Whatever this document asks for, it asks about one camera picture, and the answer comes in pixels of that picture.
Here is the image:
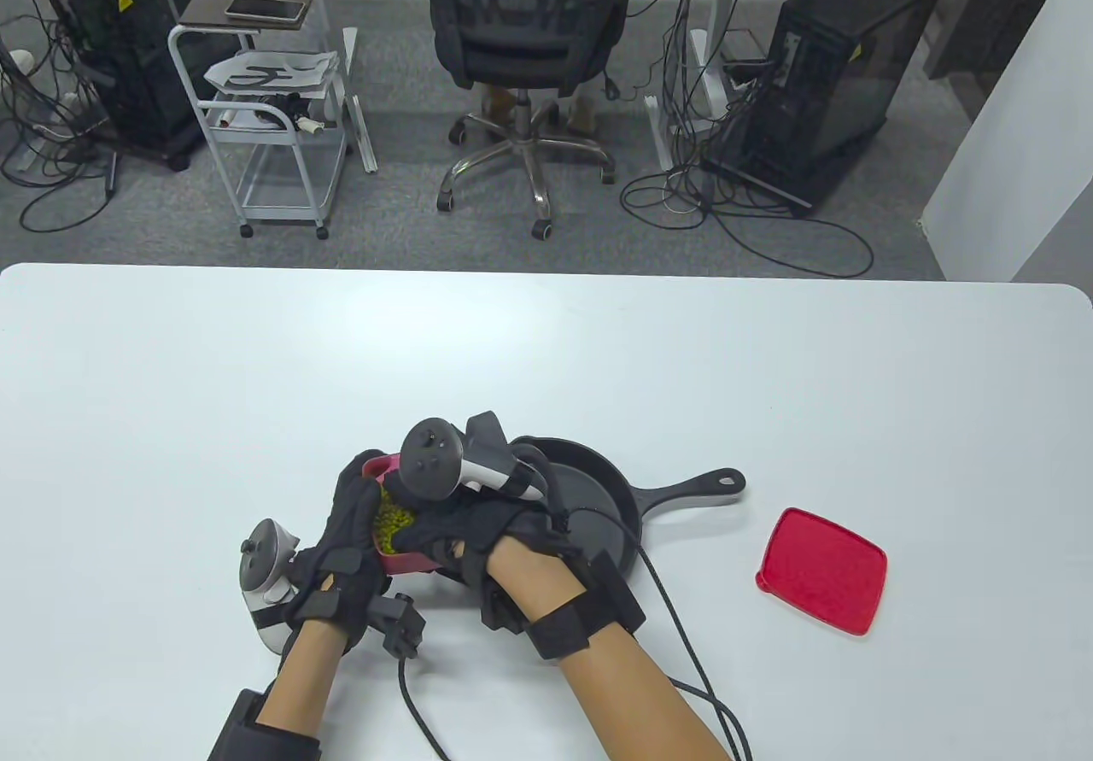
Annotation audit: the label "black cast iron frying pan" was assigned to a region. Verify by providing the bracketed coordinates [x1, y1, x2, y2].
[427, 435, 747, 600]

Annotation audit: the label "person's right hand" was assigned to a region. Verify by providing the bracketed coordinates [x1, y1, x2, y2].
[397, 492, 590, 588]

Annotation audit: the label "person's left hand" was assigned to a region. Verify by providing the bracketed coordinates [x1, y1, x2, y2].
[289, 451, 385, 653]

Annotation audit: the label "grey white handheld controller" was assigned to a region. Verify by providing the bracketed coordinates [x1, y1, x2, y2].
[400, 411, 547, 506]
[239, 518, 301, 653]

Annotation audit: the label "black mesh office chair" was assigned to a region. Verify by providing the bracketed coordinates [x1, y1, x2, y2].
[415, 0, 637, 241]

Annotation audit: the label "black computer tower case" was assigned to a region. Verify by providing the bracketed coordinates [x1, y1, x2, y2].
[702, 0, 947, 217]
[34, 0, 225, 173]

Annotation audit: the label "white and red device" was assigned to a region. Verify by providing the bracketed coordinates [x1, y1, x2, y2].
[212, 103, 293, 132]

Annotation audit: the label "white printed papers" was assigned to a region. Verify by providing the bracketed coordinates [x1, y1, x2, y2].
[203, 50, 341, 100]

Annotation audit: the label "red plastic container lid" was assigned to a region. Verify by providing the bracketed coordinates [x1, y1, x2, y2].
[755, 506, 889, 637]

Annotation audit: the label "pile of green mung beans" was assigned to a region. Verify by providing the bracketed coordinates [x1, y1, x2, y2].
[376, 488, 419, 555]

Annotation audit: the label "red plastic container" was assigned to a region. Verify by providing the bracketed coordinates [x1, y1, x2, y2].
[361, 451, 445, 576]

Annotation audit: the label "black smartphone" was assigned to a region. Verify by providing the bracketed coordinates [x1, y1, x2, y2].
[225, 0, 307, 25]

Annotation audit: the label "black braided cable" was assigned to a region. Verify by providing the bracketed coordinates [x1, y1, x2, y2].
[397, 657, 453, 761]
[512, 445, 754, 761]

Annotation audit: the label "person's left forearm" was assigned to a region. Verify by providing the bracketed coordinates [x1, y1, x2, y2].
[256, 620, 349, 741]

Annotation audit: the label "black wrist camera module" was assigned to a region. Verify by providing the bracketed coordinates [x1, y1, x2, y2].
[480, 577, 523, 634]
[369, 593, 428, 661]

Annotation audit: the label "dark brown cabinet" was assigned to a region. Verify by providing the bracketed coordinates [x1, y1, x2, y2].
[926, 0, 1060, 83]

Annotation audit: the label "black forearm strap box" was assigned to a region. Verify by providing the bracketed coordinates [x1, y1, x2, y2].
[207, 688, 321, 761]
[523, 549, 647, 661]

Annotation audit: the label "bundle of black floor cables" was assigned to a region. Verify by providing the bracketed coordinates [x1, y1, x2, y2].
[0, 0, 120, 232]
[619, 95, 876, 279]

